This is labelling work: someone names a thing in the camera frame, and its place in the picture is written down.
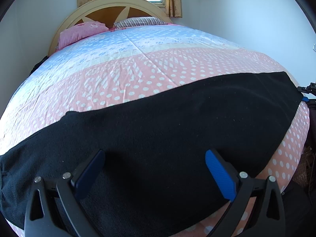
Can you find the black pants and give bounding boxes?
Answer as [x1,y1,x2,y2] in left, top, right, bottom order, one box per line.
[1,72,303,236]

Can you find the woven basket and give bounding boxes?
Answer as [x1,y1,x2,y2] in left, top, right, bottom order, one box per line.
[292,146,315,188]

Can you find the dark object beside bed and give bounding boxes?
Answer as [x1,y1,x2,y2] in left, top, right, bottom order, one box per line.
[29,56,49,76]

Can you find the pink pillow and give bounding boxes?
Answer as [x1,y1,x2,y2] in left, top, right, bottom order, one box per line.
[58,21,109,50]

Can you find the striped pillow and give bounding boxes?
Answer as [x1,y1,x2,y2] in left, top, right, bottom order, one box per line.
[114,17,168,29]

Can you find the cream wooden headboard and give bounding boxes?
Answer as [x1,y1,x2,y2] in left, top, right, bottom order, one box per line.
[48,0,172,56]

